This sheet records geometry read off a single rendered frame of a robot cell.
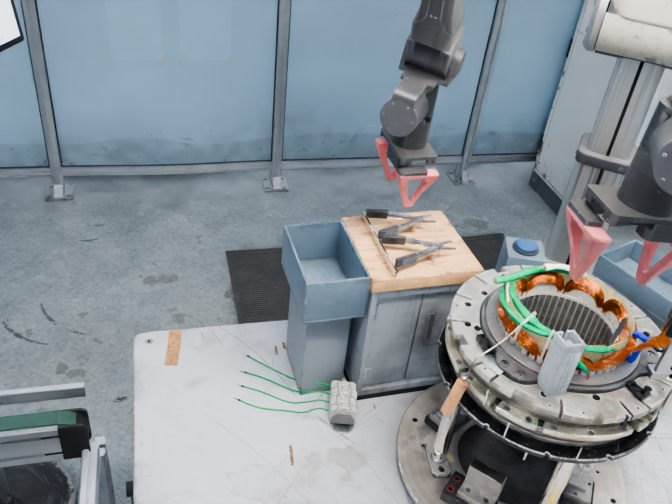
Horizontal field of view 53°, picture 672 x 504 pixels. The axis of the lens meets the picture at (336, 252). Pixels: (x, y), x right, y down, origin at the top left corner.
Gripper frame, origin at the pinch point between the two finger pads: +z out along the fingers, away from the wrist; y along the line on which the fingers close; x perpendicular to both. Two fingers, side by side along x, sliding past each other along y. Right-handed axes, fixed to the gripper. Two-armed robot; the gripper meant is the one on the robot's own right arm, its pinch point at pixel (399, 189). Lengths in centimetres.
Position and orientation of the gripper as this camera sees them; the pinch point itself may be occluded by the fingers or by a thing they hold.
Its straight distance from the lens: 116.4
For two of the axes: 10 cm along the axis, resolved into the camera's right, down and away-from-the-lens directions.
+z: -1.2, 7.9, 6.0
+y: 2.8, 6.1, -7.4
